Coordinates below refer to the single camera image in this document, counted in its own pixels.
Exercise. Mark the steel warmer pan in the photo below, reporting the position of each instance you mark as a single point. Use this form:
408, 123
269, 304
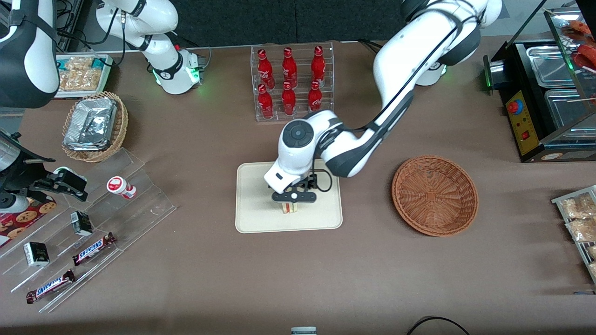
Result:
549, 65
565, 109

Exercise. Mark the black food warmer machine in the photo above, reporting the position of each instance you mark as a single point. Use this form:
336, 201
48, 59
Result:
524, 121

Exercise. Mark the brown Snickers bar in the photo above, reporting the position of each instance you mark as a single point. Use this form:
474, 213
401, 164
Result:
93, 249
50, 286

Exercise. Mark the small black carton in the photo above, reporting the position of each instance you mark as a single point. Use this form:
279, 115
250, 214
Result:
82, 224
36, 254

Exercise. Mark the clear acrylic stepped stand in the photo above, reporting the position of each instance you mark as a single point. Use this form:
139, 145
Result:
139, 214

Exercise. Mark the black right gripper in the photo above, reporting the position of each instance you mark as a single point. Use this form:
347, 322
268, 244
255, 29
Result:
22, 173

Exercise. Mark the cream plastic tray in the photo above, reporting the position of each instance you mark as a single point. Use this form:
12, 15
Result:
253, 204

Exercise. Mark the red push button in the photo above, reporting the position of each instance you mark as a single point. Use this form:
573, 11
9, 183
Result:
514, 107

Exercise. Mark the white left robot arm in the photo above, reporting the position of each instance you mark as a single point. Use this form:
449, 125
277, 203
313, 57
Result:
396, 70

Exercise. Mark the bagged golden snacks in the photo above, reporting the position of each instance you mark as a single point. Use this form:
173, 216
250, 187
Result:
81, 74

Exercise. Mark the tan wicker basket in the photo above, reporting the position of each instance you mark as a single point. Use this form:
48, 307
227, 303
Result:
120, 125

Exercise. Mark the clear acrylic bottle rack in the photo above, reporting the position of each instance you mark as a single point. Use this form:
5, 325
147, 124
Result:
300, 117

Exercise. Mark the triangular sandwich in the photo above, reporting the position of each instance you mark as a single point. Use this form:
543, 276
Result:
289, 208

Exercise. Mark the stack of foil containers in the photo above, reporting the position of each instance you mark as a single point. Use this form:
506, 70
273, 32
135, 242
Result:
91, 123

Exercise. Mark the small grey object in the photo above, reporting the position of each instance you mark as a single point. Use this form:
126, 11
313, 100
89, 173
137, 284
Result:
303, 331

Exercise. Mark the red cookie box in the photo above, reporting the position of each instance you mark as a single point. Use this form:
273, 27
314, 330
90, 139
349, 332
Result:
23, 221

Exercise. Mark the clear bag of fried snacks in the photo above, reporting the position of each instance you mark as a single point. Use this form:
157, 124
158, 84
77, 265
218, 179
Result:
582, 230
579, 207

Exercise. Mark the round brown wicker basket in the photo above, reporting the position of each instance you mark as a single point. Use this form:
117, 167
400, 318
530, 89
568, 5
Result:
435, 195

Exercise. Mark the white bottle with red cap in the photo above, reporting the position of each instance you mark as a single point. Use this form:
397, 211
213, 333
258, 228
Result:
118, 186

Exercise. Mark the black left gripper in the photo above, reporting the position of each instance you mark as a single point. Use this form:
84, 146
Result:
312, 182

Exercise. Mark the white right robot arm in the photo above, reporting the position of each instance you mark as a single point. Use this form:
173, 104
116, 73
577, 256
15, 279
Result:
158, 18

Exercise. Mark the white snack tray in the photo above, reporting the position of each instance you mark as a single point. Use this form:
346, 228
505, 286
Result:
107, 70

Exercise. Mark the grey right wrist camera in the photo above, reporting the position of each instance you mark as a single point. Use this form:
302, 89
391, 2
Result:
13, 203

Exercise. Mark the red cola bottle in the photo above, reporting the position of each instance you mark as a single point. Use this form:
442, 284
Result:
318, 67
288, 102
265, 104
266, 70
315, 100
289, 69

